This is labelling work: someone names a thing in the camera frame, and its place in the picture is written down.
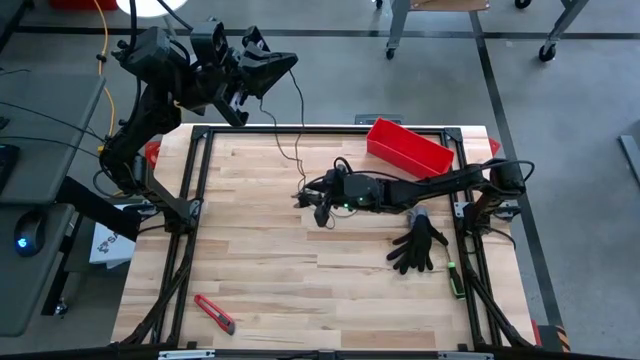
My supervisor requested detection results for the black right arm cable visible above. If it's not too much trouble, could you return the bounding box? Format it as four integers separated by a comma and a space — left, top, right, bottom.
478, 158, 537, 187

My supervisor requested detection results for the silver metal bracket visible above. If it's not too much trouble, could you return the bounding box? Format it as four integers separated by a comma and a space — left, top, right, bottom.
437, 351, 495, 360
157, 349, 217, 360

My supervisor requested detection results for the thin black cable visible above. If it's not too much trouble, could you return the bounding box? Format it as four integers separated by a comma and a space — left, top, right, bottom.
0, 100, 105, 143
0, 134, 104, 159

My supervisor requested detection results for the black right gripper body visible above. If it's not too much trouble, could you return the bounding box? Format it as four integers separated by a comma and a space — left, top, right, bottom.
312, 187, 352, 230

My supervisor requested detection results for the grey desk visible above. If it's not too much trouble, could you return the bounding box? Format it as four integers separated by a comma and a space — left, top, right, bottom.
0, 73, 107, 337

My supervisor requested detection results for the yellow cable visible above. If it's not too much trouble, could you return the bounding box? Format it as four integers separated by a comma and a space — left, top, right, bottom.
92, 0, 117, 154

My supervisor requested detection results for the red flat object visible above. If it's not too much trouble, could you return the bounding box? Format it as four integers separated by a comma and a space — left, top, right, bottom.
48, 0, 120, 11

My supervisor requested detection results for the grey wood-topped cart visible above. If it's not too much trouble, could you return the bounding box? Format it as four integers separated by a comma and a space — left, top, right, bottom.
383, 0, 492, 61

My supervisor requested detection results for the black orange striped block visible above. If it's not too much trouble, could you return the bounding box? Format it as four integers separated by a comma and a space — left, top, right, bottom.
530, 319, 572, 354

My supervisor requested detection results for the white printed box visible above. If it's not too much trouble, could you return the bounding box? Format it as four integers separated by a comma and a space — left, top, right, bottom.
88, 219, 137, 270

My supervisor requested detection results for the black left camera cable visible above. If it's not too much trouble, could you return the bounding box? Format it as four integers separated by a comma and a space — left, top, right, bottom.
156, 0, 195, 32

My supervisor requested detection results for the black work glove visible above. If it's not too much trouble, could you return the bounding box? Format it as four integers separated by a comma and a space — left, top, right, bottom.
385, 204, 450, 275

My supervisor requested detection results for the black cord spool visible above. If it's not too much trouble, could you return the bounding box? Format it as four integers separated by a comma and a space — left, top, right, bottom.
261, 49, 300, 92

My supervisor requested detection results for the round white table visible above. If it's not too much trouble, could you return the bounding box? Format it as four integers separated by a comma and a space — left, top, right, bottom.
115, 0, 191, 36

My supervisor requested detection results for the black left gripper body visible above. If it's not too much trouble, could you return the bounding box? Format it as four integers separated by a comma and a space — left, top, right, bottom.
214, 52, 262, 127

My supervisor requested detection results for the green black screwdriver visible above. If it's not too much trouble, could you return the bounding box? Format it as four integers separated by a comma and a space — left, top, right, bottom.
443, 244, 467, 301

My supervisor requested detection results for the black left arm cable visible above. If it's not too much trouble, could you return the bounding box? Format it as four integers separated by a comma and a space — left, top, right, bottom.
127, 0, 140, 52

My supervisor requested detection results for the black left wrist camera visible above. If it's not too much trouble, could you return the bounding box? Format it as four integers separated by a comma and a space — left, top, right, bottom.
189, 19, 230, 67

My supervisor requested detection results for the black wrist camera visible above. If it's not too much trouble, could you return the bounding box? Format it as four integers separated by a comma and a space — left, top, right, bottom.
189, 19, 230, 67
323, 167, 350, 190

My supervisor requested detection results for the black desk leg with caster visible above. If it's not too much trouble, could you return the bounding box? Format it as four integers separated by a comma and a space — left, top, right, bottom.
40, 239, 76, 317

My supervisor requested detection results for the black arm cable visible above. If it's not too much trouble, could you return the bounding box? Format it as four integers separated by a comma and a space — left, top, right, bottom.
478, 158, 537, 187
127, 0, 140, 52

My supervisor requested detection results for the red plastic bin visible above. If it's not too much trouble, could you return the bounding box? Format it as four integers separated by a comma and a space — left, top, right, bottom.
366, 116, 456, 180

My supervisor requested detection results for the black computer mouse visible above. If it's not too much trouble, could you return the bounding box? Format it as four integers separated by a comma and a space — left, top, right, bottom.
13, 208, 48, 259

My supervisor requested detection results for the thin brown cord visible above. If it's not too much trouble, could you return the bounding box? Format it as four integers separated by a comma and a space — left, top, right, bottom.
258, 68, 362, 231

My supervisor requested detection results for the black aluminium table frame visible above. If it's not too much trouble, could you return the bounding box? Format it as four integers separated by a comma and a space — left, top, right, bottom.
119, 124, 534, 351

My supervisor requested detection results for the red utility knife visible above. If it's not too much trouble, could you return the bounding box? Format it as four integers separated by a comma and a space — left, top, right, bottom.
193, 293, 236, 336

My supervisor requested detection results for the grey wheeled cart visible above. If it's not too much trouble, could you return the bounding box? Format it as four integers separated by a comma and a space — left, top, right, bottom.
514, 0, 591, 64

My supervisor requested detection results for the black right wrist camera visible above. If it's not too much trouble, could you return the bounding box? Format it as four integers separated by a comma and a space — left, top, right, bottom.
323, 167, 350, 190

